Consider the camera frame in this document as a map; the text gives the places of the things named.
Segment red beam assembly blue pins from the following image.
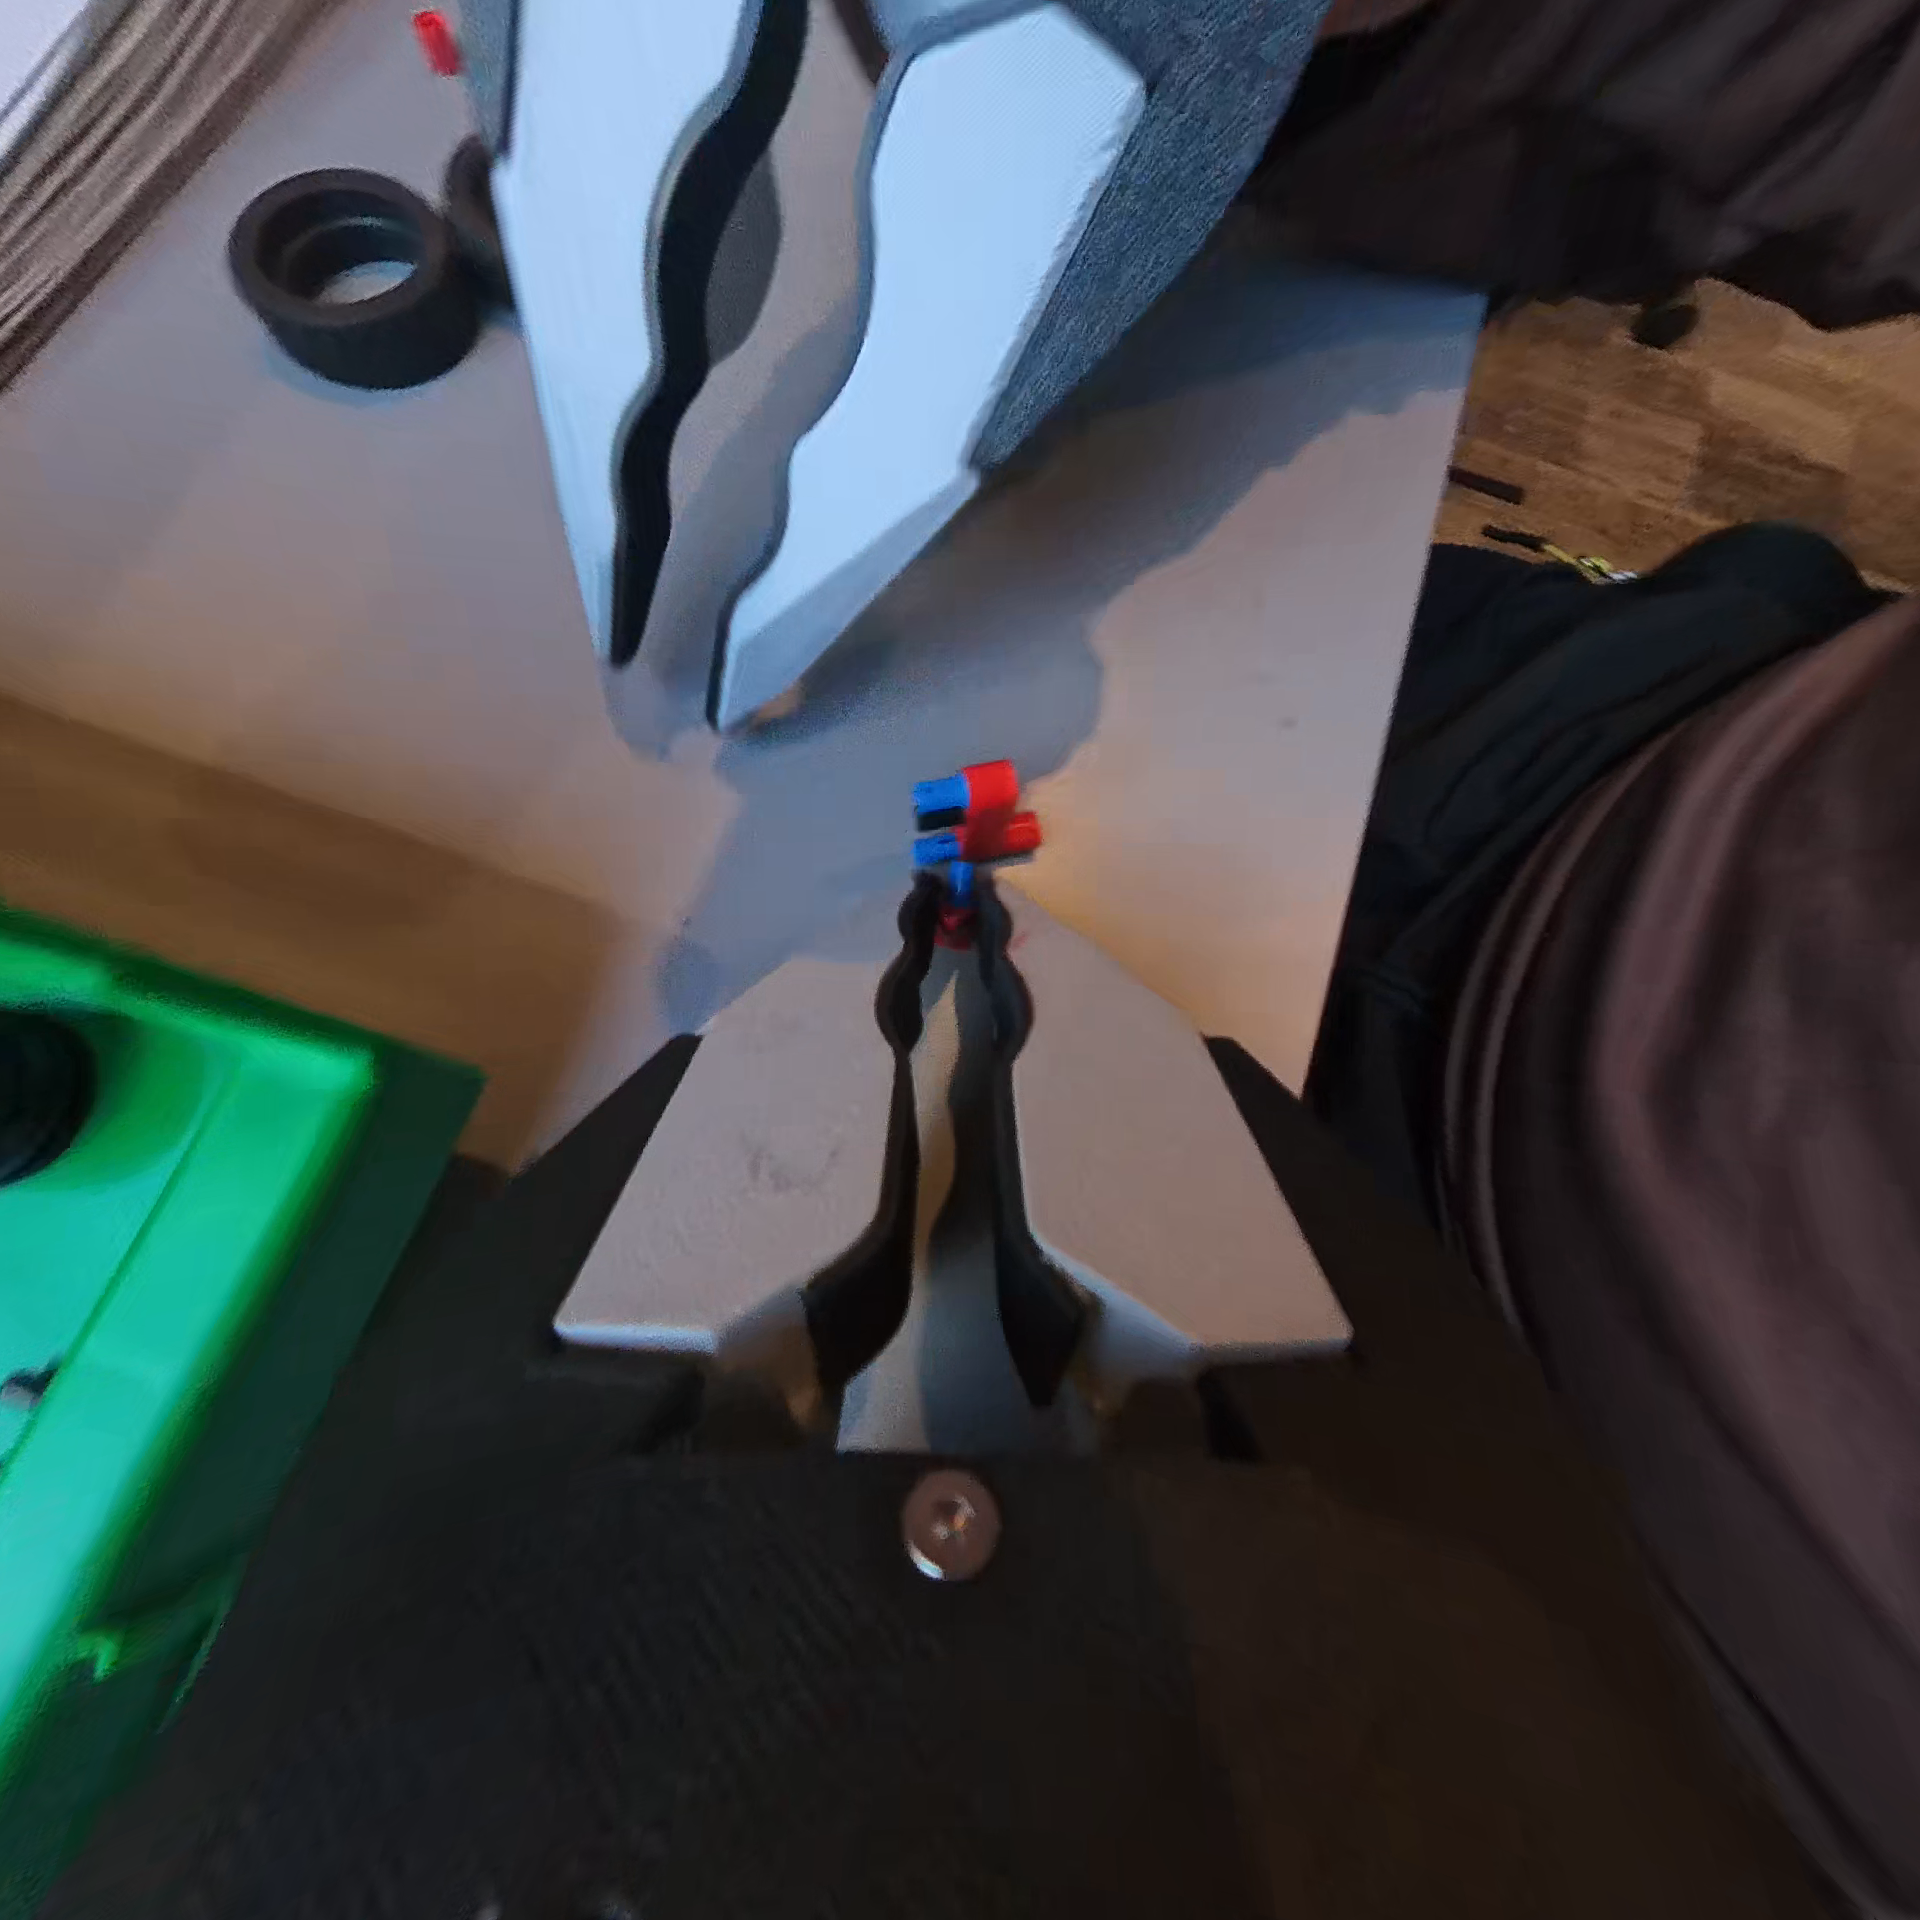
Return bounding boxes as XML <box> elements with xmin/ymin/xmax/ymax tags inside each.
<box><xmin>910</xmin><ymin>758</ymin><xmax>1044</xmax><ymax>903</ymax></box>

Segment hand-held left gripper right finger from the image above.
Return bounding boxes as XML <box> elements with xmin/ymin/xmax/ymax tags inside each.
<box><xmin>976</xmin><ymin>884</ymin><xmax>1355</xmax><ymax>1412</ymax></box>

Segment person's right forearm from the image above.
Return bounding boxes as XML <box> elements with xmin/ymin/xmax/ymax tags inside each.
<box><xmin>1245</xmin><ymin>0</ymin><xmax>1920</xmax><ymax>331</ymax></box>

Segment open instruction booklet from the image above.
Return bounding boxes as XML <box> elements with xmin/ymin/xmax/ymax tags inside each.
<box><xmin>0</xmin><ymin>0</ymin><xmax>324</xmax><ymax>392</ymax></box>

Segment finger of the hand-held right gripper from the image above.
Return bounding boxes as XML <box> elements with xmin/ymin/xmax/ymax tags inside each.
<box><xmin>708</xmin><ymin>4</ymin><xmax>1151</xmax><ymax>733</ymax></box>
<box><xmin>492</xmin><ymin>0</ymin><xmax>815</xmax><ymax>672</ymax></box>

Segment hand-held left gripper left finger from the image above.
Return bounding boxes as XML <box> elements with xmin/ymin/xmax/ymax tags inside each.
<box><xmin>556</xmin><ymin>877</ymin><xmax>941</xmax><ymax>1390</ymax></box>

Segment green plastic bin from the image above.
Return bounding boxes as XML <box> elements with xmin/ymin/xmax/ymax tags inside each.
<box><xmin>0</xmin><ymin>900</ymin><xmax>485</xmax><ymax>1920</ymax></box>

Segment black rubber tyre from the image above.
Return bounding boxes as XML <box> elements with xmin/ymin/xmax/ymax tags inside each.
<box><xmin>442</xmin><ymin>134</ymin><xmax>518</xmax><ymax>317</ymax></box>
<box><xmin>228</xmin><ymin>167</ymin><xmax>483</xmax><ymax>392</ymax></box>

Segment black toy wheel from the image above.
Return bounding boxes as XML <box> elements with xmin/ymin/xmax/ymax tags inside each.
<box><xmin>0</xmin><ymin>1012</ymin><xmax>98</xmax><ymax>1187</ymax></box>

